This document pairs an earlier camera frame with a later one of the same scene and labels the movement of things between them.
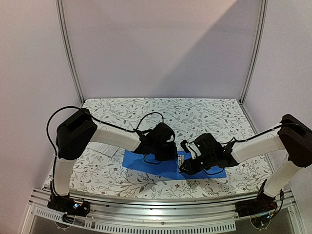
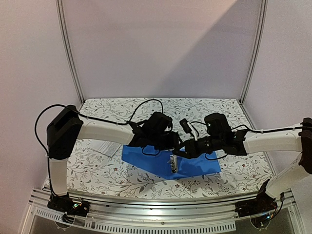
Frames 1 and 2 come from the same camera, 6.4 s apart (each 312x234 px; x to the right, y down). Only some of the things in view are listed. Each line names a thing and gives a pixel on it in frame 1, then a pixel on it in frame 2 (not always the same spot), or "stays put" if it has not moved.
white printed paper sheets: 106,148 stays put
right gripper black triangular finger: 185,167 -> 178,152
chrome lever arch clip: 181,158 -> 173,163
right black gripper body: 195,161 -> 189,148
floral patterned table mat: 98,170 stays put
